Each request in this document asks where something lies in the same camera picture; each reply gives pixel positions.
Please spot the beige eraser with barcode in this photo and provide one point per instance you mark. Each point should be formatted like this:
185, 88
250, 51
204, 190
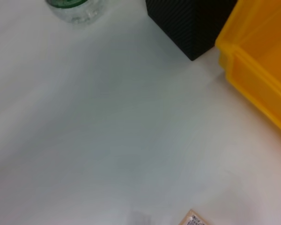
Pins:
193, 219

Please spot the clear bottle with green label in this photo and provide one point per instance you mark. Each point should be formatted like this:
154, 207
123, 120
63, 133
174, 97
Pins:
77, 11

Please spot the black mesh pen holder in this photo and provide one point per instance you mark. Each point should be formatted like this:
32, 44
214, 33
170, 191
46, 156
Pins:
178, 23

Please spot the yellow plastic bin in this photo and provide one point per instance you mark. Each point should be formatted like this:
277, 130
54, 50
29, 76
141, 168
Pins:
260, 58

